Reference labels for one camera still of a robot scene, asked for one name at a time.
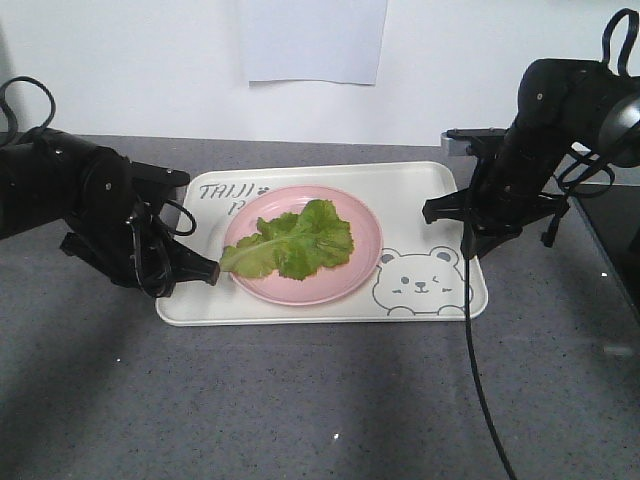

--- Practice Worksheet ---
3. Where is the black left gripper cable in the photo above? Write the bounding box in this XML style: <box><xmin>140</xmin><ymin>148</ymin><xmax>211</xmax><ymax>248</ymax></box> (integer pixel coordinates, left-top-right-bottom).
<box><xmin>0</xmin><ymin>75</ymin><xmax>197</xmax><ymax>300</ymax></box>

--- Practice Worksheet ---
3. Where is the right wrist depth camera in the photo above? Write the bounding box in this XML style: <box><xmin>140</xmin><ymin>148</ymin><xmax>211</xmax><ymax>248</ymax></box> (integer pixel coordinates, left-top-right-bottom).
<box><xmin>441</xmin><ymin>127</ymin><xmax>507</xmax><ymax>157</ymax></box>

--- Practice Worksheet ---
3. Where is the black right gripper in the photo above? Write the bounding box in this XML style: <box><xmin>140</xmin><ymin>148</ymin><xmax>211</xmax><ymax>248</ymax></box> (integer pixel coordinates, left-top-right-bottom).
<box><xmin>422</xmin><ymin>188</ymin><xmax>569</xmax><ymax>259</ymax></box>

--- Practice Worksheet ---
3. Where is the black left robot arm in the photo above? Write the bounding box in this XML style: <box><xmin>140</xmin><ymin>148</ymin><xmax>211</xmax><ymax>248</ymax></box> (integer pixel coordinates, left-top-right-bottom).
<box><xmin>1</xmin><ymin>129</ymin><xmax>220</xmax><ymax>298</ymax></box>

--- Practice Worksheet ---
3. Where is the black stove top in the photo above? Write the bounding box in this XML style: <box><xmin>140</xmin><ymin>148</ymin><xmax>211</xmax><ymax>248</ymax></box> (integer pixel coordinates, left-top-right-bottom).
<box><xmin>574</xmin><ymin>184</ymin><xmax>639</xmax><ymax>323</ymax></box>

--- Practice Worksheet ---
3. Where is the cream bear serving tray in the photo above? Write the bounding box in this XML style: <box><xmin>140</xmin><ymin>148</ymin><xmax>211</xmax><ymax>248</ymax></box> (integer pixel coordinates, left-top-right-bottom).
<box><xmin>156</xmin><ymin>162</ymin><xmax>488</xmax><ymax>326</ymax></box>

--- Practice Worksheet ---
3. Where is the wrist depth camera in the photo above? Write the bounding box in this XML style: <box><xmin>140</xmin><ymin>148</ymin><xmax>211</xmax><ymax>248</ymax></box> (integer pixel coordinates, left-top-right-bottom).
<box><xmin>441</xmin><ymin>127</ymin><xmax>507</xmax><ymax>157</ymax></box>
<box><xmin>131</xmin><ymin>162</ymin><xmax>191</xmax><ymax>215</ymax></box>

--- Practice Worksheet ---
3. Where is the green lettuce leaf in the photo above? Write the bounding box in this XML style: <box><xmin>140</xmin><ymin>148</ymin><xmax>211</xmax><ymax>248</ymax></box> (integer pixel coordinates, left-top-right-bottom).
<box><xmin>220</xmin><ymin>199</ymin><xmax>354</xmax><ymax>281</ymax></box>

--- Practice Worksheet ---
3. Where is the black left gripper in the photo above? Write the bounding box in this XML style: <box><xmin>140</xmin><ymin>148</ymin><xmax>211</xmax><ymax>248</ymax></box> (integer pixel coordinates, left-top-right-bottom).
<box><xmin>61</xmin><ymin>199</ymin><xmax>221</xmax><ymax>298</ymax></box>

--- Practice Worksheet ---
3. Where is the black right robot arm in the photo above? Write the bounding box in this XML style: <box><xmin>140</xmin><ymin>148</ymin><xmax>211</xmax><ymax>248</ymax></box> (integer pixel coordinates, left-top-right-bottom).
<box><xmin>422</xmin><ymin>59</ymin><xmax>639</xmax><ymax>258</ymax></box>

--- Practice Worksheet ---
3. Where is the pink round plate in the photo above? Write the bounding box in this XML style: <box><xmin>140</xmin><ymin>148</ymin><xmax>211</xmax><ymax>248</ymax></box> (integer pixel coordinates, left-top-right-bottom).
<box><xmin>220</xmin><ymin>185</ymin><xmax>383</xmax><ymax>306</ymax></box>

